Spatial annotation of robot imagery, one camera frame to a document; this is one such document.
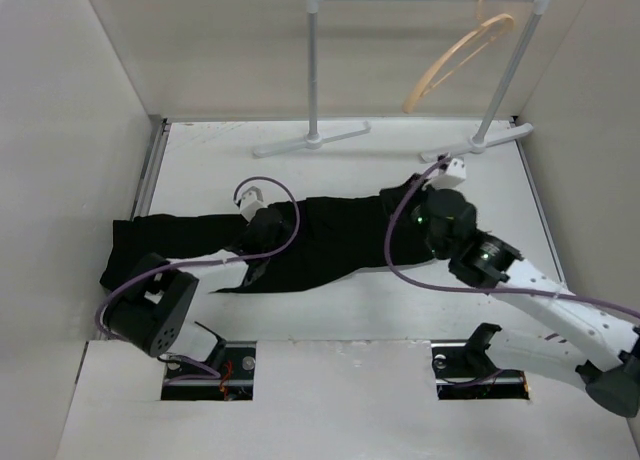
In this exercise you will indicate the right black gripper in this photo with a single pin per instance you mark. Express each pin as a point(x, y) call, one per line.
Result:
point(420, 191)

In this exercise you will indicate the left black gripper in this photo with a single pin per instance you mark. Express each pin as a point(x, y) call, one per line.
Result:
point(287, 230)

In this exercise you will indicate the black trousers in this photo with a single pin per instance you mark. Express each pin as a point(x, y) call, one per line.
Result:
point(338, 237)

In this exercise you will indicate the beige plastic hanger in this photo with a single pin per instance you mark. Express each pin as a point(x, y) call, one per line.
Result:
point(484, 34)

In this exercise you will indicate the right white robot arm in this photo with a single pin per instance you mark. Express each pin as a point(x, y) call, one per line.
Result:
point(587, 348)

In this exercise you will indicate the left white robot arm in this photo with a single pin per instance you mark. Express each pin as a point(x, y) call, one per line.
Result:
point(160, 263)

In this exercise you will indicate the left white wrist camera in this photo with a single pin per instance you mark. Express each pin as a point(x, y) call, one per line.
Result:
point(249, 202)

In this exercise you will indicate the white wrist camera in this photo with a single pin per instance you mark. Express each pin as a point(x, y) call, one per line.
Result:
point(249, 202)
point(451, 175)

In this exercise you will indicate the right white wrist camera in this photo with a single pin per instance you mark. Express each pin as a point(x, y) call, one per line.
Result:
point(451, 175)

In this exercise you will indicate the aluminium side rail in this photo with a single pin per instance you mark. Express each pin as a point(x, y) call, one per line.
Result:
point(141, 205)

